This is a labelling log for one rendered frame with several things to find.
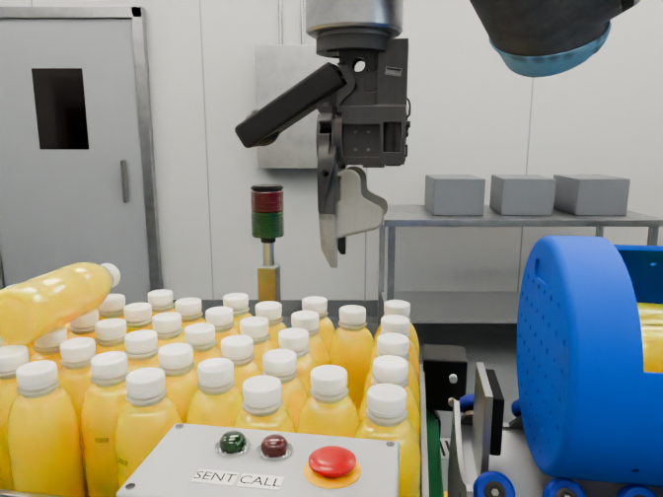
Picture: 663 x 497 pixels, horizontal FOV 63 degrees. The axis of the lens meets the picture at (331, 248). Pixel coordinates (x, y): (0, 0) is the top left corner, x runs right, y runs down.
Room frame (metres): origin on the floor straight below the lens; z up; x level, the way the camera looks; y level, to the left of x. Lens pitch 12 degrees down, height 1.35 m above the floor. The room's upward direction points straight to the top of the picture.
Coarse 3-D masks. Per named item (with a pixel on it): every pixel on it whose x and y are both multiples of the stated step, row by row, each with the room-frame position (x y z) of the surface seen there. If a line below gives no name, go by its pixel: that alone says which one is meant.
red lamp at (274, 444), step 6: (264, 438) 0.39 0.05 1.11; (270, 438) 0.39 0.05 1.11; (276, 438) 0.39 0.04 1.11; (282, 438) 0.39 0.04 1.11; (264, 444) 0.39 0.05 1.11; (270, 444) 0.39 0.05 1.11; (276, 444) 0.39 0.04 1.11; (282, 444) 0.39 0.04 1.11; (264, 450) 0.38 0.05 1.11; (270, 450) 0.38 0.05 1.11; (276, 450) 0.38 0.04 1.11; (282, 450) 0.39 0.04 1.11
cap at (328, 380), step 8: (320, 368) 0.54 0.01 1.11; (328, 368) 0.54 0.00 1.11; (336, 368) 0.54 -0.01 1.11; (312, 376) 0.53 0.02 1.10; (320, 376) 0.52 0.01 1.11; (328, 376) 0.52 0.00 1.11; (336, 376) 0.52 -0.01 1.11; (344, 376) 0.52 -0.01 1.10; (312, 384) 0.53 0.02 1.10; (320, 384) 0.52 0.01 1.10; (328, 384) 0.51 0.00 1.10; (336, 384) 0.52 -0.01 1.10; (344, 384) 0.52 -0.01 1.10; (320, 392) 0.52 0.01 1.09; (328, 392) 0.51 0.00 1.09; (336, 392) 0.52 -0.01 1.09
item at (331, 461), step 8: (320, 448) 0.38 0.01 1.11; (328, 448) 0.38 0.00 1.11; (336, 448) 0.38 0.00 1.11; (344, 448) 0.38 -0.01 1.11; (312, 456) 0.37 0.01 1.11; (320, 456) 0.37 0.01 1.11; (328, 456) 0.37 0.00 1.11; (336, 456) 0.37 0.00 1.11; (344, 456) 0.37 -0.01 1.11; (352, 456) 0.37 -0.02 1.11; (312, 464) 0.36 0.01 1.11; (320, 464) 0.36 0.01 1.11; (328, 464) 0.36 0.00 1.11; (336, 464) 0.36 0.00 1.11; (344, 464) 0.36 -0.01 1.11; (352, 464) 0.36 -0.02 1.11; (320, 472) 0.35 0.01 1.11; (328, 472) 0.35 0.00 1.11; (336, 472) 0.35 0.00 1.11; (344, 472) 0.35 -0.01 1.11
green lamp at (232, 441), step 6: (228, 432) 0.40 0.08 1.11; (234, 432) 0.40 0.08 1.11; (240, 432) 0.40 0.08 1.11; (222, 438) 0.40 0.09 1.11; (228, 438) 0.39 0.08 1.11; (234, 438) 0.39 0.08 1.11; (240, 438) 0.39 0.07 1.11; (222, 444) 0.39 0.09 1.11; (228, 444) 0.39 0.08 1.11; (234, 444) 0.39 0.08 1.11; (240, 444) 0.39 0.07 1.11; (246, 444) 0.40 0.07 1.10; (222, 450) 0.39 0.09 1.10; (228, 450) 0.39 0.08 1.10; (234, 450) 0.39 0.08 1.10
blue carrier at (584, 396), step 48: (576, 240) 0.61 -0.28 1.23; (528, 288) 0.70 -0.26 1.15; (576, 288) 0.53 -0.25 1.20; (624, 288) 0.52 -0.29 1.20; (528, 336) 0.68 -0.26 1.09; (576, 336) 0.50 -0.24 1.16; (624, 336) 0.49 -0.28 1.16; (528, 384) 0.66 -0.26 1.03; (576, 384) 0.48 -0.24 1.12; (624, 384) 0.48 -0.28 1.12; (528, 432) 0.64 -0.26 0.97; (576, 432) 0.48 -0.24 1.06; (624, 432) 0.48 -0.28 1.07; (624, 480) 0.51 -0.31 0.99
